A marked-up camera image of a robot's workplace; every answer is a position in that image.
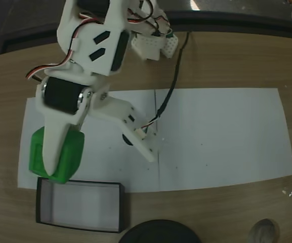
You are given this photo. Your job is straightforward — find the green cube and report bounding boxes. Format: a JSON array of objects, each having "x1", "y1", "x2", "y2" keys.
[{"x1": 28, "y1": 126, "x2": 86, "y2": 184}]

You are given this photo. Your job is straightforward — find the dark brown open box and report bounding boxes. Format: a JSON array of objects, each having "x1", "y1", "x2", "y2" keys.
[{"x1": 35, "y1": 176, "x2": 125, "y2": 234}]

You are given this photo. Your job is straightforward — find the white paper sheet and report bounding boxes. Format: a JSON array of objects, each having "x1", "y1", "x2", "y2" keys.
[
  {"x1": 155, "y1": 87, "x2": 292, "y2": 192},
  {"x1": 17, "y1": 90, "x2": 160, "y2": 193}
]

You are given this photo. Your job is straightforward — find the black round object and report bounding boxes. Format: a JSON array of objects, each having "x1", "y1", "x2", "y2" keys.
[{"x1": 117, "y1": 219, "x2": 202, "y2": 243}]

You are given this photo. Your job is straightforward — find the grey rounded object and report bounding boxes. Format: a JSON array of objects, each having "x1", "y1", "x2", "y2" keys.
[{"x1": 247, "y1": 218, "x2": 280, "y2": 243}]

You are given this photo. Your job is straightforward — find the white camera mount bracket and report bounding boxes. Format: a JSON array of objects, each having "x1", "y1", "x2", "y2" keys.
[{"x1": 89, "y1": 93, "x2": 159, "y2": 163}]

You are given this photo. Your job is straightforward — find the black cable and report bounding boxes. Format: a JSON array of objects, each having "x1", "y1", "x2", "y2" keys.
[{"x1": 142, "y1": 31, "x2": 191, "y2": 131}]

